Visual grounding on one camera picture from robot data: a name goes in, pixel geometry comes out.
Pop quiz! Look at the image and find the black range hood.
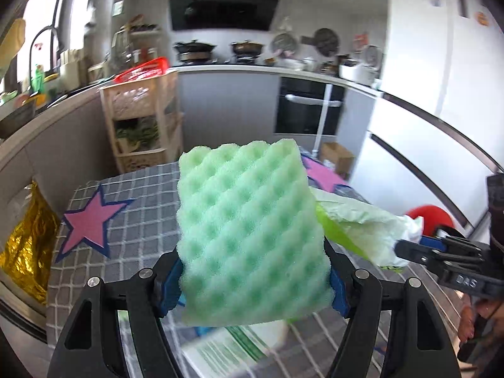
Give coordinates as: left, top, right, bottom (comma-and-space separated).
168, 0, 279, 32

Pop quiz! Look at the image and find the white rice cooker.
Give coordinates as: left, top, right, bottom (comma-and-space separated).
339, 44, 383, 87

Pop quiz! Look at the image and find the red plastic stool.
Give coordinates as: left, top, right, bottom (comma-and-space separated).
406, 205, 455, 236

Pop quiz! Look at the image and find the black built-in oven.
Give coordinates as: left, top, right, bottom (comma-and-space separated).
275, 77, 346, 136

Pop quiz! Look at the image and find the white refrigerator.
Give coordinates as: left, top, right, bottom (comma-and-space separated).
350, 0, 503, 230

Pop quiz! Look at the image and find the person's right hand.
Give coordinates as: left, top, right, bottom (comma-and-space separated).
456, 296, 504, 345

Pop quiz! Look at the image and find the white stick vacuum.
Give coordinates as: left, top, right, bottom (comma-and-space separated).
283, 83, 344, 158

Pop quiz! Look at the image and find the white green plastic bag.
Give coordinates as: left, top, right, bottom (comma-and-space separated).
310, 188, 424, 272

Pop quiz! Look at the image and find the gold foil bag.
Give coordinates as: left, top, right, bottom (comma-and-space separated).
1, 181, 61, 306

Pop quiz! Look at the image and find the beige storage rack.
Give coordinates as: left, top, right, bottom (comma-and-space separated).
100, 70, 184, 173

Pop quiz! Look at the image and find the black wok on stove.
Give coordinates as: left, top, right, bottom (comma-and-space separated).
174, 39, 215, 64

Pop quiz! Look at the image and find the black kitchen faucet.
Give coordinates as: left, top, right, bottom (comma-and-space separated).
28, 25, 62, 93

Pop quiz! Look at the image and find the red plastic basket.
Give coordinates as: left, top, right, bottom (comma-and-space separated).
114, 57, 170, 84

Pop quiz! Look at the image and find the white green milk carton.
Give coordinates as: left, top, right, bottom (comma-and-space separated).
182, 320, 288, 377

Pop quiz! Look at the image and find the cardboard box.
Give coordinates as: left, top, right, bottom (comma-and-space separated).
319, 142, 354, 178

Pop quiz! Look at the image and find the green wavy sponge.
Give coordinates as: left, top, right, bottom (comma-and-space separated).
177, 139, 335, 327

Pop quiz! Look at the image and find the brown pot on stove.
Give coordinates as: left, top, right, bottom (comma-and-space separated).
230, 40, 264, 64

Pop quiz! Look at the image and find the grey checked tablecloth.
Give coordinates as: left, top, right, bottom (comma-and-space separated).
44, 147, 466, 378

